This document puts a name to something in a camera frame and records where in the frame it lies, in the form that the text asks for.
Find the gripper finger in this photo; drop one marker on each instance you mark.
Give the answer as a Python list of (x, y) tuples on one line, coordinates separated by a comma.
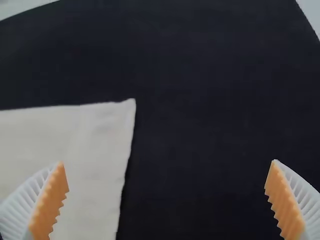
[(47, 200), (287, 200)]

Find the pale towel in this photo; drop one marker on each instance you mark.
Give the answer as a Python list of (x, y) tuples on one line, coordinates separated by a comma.
[(87, 140)]

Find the black mat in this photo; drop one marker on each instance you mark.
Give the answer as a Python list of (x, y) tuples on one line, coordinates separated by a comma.
[(200, 100)]

